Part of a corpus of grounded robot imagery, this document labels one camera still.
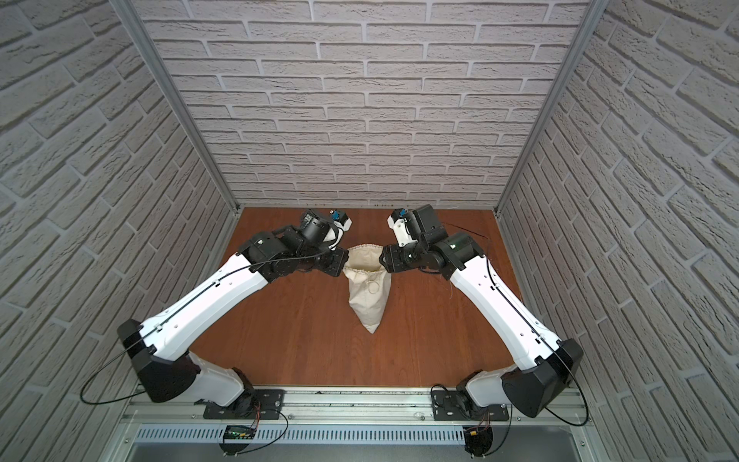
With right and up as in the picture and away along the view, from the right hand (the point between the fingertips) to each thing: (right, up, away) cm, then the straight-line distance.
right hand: (381, 260), depth 72 cm
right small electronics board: (+24, -45, -1) cm, 51 cm away
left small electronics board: (-36, -45, 0) cm, 58 cm away
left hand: (-9, +3, +1) cm, 10 cm away
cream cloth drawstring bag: (-3, -6, 0) cm, 7 cm away
